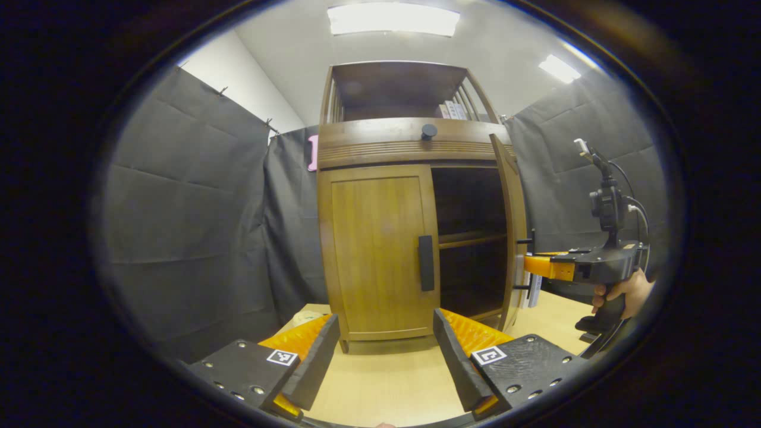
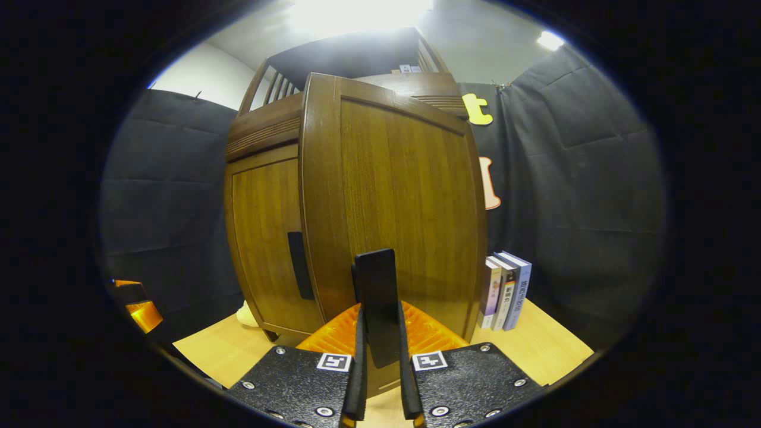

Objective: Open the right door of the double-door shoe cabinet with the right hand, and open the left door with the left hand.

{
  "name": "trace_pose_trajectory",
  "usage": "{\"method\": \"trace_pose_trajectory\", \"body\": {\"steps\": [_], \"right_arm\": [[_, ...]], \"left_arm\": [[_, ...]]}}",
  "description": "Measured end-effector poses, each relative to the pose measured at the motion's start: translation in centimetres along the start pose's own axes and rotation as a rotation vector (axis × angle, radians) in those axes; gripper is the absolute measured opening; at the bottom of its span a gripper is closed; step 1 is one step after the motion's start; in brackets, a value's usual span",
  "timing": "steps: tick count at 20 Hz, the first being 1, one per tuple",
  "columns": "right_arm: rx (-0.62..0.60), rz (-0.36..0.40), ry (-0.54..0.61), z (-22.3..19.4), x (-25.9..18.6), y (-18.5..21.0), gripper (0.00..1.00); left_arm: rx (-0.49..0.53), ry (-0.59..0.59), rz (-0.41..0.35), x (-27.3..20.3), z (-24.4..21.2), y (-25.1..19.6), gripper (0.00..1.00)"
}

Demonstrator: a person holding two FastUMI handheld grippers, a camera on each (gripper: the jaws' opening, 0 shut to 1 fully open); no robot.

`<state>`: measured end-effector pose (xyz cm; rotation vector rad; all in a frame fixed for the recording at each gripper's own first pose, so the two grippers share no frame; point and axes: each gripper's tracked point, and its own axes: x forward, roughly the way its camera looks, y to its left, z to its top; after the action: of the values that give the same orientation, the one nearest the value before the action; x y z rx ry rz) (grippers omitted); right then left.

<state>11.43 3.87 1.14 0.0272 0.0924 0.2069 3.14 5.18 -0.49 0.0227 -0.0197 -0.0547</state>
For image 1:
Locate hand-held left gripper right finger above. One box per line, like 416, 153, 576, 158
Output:
433, 308, 589, 420

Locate wooden shoe cabinet door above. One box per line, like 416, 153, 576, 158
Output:
489, 134, 529, 332
318, 165, 442, 341

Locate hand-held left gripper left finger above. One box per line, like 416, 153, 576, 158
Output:
187, 313, 341, 420

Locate black door handle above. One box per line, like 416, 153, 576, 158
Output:
515, 229, 537, 292
418, 235, 436, 292

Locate black cable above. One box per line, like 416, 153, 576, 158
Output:
606, 159, 652, 274

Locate large ceiling light panel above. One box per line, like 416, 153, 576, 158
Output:
327, 3, 461, 37

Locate wooden double-door shoe cabinet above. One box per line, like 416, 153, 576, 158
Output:
316, 61, 518, 355

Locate wooden cabinet drawer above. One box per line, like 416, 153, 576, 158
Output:
318, 117, 513, 170

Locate small ceiling light panel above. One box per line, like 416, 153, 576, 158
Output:
538, 55, 582, 84

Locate black backdrop cloth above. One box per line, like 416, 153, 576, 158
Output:
95, 65, 669, 363

